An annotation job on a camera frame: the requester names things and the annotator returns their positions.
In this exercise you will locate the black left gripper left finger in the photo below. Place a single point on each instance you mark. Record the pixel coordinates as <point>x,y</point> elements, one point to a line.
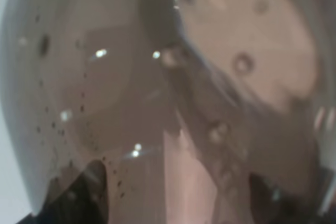
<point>75,197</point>

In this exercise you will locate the clear brown plastic bottle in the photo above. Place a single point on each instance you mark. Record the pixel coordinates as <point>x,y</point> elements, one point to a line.
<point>179,99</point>

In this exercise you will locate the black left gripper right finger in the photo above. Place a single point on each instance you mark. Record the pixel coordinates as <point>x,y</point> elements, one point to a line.
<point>271,202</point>

